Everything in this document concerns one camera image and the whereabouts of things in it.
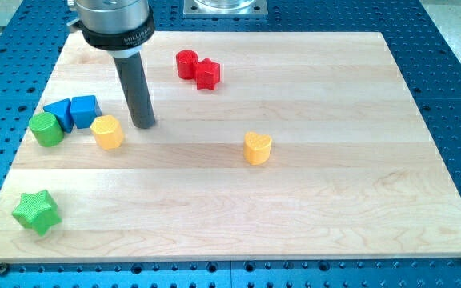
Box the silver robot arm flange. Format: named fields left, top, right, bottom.
left=67, top=0, right=155, bottom=58

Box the red star block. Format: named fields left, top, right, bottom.
left=195, top=58, right=221, bottom=90

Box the yellow hexagon block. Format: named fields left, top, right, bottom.
left=90, top=115, right=125, bottom=150

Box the green star block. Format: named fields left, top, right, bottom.
left=12, top=190, right=62, bottom=236

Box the yellow heart block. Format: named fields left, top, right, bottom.
left=243, top=131, right=272, bottom=165

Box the light wooden board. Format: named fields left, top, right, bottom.
left=0, top=31, right=461, bottom=263

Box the red cylinder block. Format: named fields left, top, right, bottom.
left=175, top=50, right=198, bottom=80

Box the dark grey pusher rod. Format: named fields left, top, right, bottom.
left=114, top=52, right=156, bottom=129

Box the blue cube block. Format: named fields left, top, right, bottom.
left=70, top=95, right=102, bottom=129

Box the blue triangle block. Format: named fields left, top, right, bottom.
left=43, top=98, right=74, bottom=133

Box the green cylinder block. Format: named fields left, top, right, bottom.
left=29, top=112, right=64, bottom=147

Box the left board stop bolt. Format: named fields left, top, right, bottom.
left=0, top=263, right=9, bottom=276

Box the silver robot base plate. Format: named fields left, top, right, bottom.
left=182, top=0, right=268, bottom=18

